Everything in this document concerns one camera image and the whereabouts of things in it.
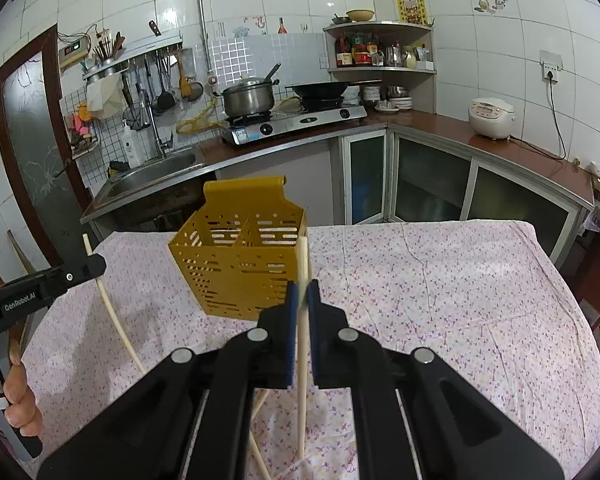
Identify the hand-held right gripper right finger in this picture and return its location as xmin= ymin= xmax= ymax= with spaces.
xmin=307 ymin=280 xmax=566 ymax=480

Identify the dark door with frosted glass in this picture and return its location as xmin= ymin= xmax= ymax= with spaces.
xmin=0 ymin=25 xmax=94 ymax=272

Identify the yellow slotted utensil holder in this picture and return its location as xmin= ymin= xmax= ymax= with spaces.
xmin=168 ymin=176 xmax=309 ymax=322

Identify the steel cooking pot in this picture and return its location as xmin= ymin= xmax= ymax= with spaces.
xmin=221 ymin=76 xmax=280 ymax=117

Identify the wooden stick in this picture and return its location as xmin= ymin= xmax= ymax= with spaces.
xmin=7 ymin=230 xmax=34 ymax=275

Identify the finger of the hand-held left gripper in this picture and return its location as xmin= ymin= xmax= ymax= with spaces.
xmin=40 ymin=253 xmax=107 ymax=302

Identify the white soap bottle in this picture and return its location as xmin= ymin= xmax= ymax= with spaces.
xmin=120 ymin=120 xmax=141 ymax=169

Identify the wall socket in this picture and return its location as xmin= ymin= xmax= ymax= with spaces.
xmin=538 ymin=50 xmax=564 ymax=84

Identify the wire rack with sponges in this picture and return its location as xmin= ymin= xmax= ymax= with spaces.
xmin=62 ymin=102 xmax=101 ymax=159

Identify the stainless steel sink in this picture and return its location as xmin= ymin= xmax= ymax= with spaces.
xmin=80 ymin=147 xmax=209 ymax=224

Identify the chrome faucet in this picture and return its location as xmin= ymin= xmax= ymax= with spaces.
xmin=139 ymin=89 xmax=174 ymax=159

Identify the person's left hand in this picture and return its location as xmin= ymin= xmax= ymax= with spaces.
xmin=2 ymin=327 xmax=44 ymax=438

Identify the metal wall pipe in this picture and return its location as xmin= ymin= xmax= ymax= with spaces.
xmin=195 ymin=0 xmax=212 ymax=77

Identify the gas stove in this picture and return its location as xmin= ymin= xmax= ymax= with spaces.
xmin=218 ymin=104 xmax=369 ymax=147

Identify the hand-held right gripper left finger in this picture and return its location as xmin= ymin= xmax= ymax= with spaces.
xmin=37 ymin=282 xmax=299 ymax=480

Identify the steel wall utensil rack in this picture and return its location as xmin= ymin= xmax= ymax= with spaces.
xmin=82 ymin=35 xmax=184 ymax=81

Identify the black power cable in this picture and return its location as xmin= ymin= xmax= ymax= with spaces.
xmin=509 ymin=77 xmax=582 ymax=162

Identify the yellow wall poster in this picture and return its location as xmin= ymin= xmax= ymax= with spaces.
xmin=396 ymin=0 xmax=428 ymax=25

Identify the yellow device with display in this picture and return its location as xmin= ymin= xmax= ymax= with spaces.
xmin=57 ymin=39 xmax=91 ymax=67

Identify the black wok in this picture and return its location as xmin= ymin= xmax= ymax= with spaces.
xmin=284 ymin=80 xmax=384 ymax=101

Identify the yellow hose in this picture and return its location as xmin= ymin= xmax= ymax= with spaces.
xmin=175 ymin=95 xmax=227 ymax=136

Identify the hanging black ladle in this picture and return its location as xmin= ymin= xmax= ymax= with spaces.
xmin=152 ymin=55 xmax=177 ymax=111

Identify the corner wall shelf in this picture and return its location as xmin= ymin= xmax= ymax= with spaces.
xmin=322 ymin=21 xmax=439 ymax=115

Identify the row of condiment bottles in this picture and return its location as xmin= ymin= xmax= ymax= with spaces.
xmin=334 ymin=31 xmax=434 ymax=69

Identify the beige hanging bag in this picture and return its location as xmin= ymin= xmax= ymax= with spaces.
xmin=85 ymin=77 xmax=126 ymax=121

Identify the stack of white dishes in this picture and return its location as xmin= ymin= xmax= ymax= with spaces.
xmin=374 ymin=95 xmax=414 ymax=112

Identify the white rice cooker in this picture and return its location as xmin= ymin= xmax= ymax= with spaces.
xmin=468 ymin=97 xmax=519 ymax=141

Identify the floral tablecloth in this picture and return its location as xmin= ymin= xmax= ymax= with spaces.
xmin=20 ymin=220 xmax=600 ymax=480

